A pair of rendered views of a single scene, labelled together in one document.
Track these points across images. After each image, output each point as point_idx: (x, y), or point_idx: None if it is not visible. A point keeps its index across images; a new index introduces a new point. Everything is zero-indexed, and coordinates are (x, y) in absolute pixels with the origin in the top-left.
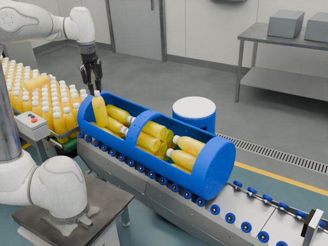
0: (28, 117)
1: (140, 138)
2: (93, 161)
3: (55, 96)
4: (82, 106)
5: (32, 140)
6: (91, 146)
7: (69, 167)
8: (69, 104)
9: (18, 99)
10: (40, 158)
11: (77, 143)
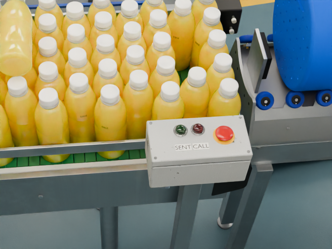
0: (188, 139)
1: None
2: (312, 139)
3: (113, 46)
4: (324, 30)
5: (79, 196)
6: (306, 111)
7: None
8: (172, 48)
9: (2, 117)
10: (186, 216)
11: (252, 126)
